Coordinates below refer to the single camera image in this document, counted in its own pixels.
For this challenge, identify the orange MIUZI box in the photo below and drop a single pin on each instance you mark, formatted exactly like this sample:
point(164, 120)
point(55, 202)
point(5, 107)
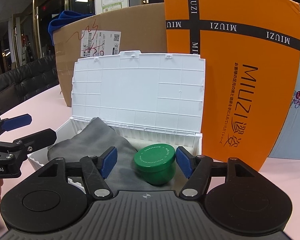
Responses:
point(252, 54)

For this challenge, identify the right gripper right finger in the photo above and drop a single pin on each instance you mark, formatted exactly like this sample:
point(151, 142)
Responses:
point(197, 169)

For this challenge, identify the brown cardboard box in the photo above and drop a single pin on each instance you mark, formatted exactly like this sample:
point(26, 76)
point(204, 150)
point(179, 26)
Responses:
point(142, 28)

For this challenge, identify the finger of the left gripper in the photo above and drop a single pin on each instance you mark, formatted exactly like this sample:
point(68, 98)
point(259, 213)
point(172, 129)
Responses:
point(16, 122)
point(37, 141)

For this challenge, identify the grey cloth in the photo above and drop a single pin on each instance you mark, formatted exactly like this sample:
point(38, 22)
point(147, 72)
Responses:
point(94, 140)

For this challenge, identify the blue cloth on box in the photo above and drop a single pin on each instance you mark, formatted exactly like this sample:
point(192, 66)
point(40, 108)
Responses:
point(64, 18)

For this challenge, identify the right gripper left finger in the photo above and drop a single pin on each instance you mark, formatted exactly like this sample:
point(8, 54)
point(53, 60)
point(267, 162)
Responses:
point(95, 170)

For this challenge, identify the green round jar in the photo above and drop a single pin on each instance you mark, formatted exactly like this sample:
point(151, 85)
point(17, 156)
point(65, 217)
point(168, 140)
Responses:
point(156, 163)

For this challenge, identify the black leather sofa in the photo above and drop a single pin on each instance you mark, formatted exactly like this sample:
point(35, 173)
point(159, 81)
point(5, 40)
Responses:
point(27, 81)

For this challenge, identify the white plastic container box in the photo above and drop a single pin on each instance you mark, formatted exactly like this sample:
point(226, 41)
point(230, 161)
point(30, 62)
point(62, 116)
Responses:
point(147, 98)

